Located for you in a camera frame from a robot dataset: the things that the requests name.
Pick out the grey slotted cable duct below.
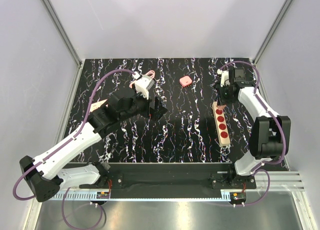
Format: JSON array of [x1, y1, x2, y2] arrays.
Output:
[[50, 190, 110, 201]]

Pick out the purple cable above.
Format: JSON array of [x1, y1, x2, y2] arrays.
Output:
[[12, 68, 141, 227], [217, 60, 288, 207]]

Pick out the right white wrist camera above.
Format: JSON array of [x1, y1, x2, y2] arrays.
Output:
[[217, 69, 230, 87]]

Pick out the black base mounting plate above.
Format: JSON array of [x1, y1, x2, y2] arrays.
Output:
[[80, 163, 257, 190]]

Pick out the pink square charger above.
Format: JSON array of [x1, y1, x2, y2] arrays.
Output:
[[179, 75, 193, 88]]

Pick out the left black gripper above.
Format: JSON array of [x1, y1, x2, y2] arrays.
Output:
[[119, 84, 168, 122]]

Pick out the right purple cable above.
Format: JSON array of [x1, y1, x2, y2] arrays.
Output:
[[217, 60, 288, 207]]

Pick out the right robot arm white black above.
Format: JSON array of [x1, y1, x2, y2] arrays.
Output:
[[214, 68, 291, 189]]

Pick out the pink plug adapter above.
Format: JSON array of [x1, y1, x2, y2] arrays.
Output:
[[217, 105, 226, 111]]

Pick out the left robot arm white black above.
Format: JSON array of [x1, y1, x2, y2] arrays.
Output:
[[19, 87, 168, 203]]

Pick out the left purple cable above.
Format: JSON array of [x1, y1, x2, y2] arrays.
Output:
[[12, 68, 141, 227]]

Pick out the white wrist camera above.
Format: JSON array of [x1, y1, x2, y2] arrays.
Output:
[[217, 69, 230, 87], [129, 71, 155, 100]]

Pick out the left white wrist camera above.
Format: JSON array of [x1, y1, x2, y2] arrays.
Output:
[[129, 71, 155, 100]]

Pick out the pink coiled cord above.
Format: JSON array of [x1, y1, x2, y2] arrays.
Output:
[[128, 69, 156, 89]]

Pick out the wooden red socket power strip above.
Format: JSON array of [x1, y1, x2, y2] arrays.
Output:
[[212, 101, 231, 147]]

